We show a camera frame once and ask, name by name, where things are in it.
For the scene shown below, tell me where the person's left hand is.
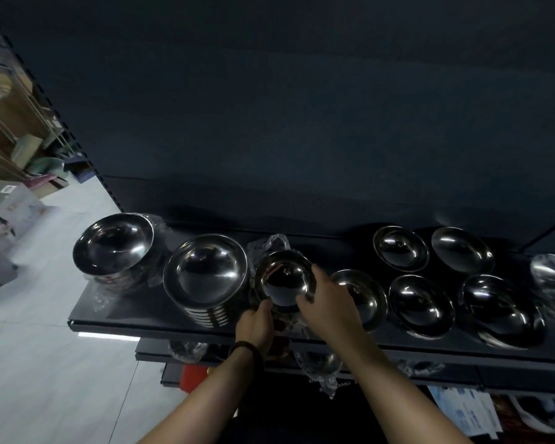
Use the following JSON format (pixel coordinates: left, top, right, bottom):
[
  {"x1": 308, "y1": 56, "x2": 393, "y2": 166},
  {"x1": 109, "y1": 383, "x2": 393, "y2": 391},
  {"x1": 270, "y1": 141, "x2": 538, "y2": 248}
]
[{"x1": 234, "y1": 298, "x2": 276, "y2": 353}]

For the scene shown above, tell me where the blue and white packet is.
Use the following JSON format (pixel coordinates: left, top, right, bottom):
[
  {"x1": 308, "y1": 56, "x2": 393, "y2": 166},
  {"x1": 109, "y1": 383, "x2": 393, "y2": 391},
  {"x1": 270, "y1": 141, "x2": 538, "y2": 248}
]
[{"x1": 429, "y1": 385, "x2": 506, "y2": 441}]

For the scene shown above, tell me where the person's right hand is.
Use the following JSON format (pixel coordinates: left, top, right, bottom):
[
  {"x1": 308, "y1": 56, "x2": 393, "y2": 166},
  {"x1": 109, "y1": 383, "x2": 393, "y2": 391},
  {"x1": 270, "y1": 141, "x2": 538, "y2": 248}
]
[{"x1": 296, "y1": 264, "x2": 367, "y2": 343}]

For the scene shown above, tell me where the stack of wide-rimmed steel bowls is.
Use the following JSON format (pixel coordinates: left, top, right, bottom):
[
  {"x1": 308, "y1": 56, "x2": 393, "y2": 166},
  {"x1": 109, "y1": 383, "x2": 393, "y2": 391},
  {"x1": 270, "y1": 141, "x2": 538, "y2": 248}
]
[{"x1": 162, "y1": 233, "x2": 250, "y2": 329}]

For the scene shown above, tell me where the display box with portrait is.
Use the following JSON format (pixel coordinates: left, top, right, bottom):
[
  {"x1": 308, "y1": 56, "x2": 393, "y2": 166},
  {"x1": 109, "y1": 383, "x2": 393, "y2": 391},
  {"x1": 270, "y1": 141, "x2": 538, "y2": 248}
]
[{"x1": 0, "y1": 179, "x2": 48, "y2": 294}]

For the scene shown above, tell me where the black wrist band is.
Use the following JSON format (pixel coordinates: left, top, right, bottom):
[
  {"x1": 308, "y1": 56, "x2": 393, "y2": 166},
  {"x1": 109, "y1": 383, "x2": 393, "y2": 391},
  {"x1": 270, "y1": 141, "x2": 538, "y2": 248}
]
[{"x1": 228, "y1": 340, "x2": 265, "y2": 371}]

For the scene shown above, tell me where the black lower shelf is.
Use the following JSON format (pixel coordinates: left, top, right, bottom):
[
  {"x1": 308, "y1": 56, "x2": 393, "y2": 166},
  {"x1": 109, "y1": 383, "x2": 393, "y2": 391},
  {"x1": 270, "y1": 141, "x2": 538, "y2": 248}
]
[{"x1": 135, "y1": 336, "x2": 555, "y2": 397}]

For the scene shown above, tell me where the person's left forearm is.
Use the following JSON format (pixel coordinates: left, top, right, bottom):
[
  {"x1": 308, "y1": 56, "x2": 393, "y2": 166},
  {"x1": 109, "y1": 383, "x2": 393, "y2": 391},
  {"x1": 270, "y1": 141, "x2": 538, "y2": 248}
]
[{"x1": 138, "y1": 343, "x2": 265, "y2": 444}]

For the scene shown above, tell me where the person's right forearm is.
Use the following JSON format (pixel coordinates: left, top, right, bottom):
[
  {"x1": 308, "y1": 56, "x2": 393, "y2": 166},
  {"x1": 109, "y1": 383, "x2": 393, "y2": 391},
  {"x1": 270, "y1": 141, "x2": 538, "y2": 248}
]
[{"x1": 335, "y1": 329, "x2": 473, "y2": 444}]

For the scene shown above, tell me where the black metal shelf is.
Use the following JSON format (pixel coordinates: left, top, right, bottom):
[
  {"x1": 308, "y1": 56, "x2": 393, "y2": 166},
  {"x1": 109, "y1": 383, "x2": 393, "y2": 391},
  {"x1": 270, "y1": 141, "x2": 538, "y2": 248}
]
[{"x1": 68, "y1": 212, "x2": 555, "y2": 367}]

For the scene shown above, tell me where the clear plastic wrap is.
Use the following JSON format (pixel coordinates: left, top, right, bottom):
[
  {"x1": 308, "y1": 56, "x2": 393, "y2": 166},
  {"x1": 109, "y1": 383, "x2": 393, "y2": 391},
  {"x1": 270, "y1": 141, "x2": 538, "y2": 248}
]
[{"x1": 247, "y1": 233, "x2": 291, "y2": 265}]

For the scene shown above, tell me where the person's dark shirt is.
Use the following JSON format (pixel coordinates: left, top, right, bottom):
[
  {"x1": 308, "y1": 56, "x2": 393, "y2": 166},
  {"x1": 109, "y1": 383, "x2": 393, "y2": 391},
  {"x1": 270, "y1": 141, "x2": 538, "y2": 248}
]
[{"x1": 220, "y1": 372, "x2": 401, "y2": 444}]

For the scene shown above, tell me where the background shelf of goods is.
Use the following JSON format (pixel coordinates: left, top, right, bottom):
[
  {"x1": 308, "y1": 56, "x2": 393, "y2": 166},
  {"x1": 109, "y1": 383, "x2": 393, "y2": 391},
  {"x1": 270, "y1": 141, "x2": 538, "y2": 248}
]
[{"x1": 0, "y1": 27, "x2": 98, "y2": 199}]

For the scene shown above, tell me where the red box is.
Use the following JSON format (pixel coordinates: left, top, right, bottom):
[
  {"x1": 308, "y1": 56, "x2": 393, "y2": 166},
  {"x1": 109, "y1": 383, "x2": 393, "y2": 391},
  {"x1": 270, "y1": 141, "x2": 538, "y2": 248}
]
[{"x1": 179, "y1": 364, "x2": 214, "y2": 394}]

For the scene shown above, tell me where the stack of large steel bowls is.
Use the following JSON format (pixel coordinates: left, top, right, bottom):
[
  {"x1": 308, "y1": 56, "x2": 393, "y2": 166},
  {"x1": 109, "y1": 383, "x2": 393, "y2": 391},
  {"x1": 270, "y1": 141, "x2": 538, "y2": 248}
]
[{"x1": 72, "y1": 212, "x2": 168, "y2": 294}]

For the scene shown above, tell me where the small steel bowl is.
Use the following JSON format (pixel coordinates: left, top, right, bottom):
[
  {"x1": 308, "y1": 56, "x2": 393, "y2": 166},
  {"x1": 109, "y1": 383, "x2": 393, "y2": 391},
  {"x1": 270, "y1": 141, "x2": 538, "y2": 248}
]
[
  {"x1": 253, "y1": 250, "x2": 318, "y2": 316},
  {"x1": 331, "y1": 269, "x2": 389, "y2": 333},
  {"x1": 430, "y1": 226, "x2": 496, "y2": 276},
  {"x1": 388, "y1": 274, "x2": 457, "y2": 339},
  {"x1": 372, "y1": 225, "x2": 430, "y2": 273}
]

